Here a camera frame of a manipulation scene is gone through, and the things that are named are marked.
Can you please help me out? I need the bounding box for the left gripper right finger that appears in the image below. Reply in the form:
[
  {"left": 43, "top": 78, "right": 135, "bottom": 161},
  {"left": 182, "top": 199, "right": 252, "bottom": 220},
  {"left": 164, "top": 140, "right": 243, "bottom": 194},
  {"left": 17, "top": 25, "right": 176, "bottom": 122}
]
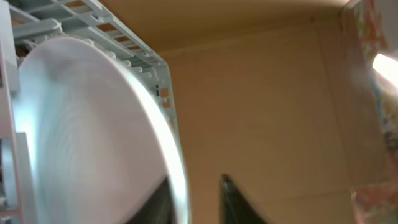
[{"left": 219, "top": 174, "right": 269, "bottom": 224}]

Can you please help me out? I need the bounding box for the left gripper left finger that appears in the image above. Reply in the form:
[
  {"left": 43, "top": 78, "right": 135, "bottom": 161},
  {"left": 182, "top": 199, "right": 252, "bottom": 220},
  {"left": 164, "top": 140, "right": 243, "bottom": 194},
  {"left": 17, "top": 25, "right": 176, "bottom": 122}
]
[{"left": 126, "top": 177, "right": 174, "bottom": 224}]

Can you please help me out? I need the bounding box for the light blue plate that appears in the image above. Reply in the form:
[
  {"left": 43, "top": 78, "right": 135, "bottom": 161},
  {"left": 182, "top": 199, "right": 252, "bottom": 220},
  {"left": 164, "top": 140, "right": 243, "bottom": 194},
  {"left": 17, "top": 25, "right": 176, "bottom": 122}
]
[{"left": 12, "top": 37, "right": 190, "bottom": 224}]

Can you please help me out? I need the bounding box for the grey dishwasher rack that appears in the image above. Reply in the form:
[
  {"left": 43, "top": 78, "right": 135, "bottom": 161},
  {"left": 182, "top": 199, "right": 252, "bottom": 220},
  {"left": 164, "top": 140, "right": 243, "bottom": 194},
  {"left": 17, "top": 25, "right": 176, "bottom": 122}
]
[{"left": 1, "top": 1, "right": 181, "bottom": 223}]

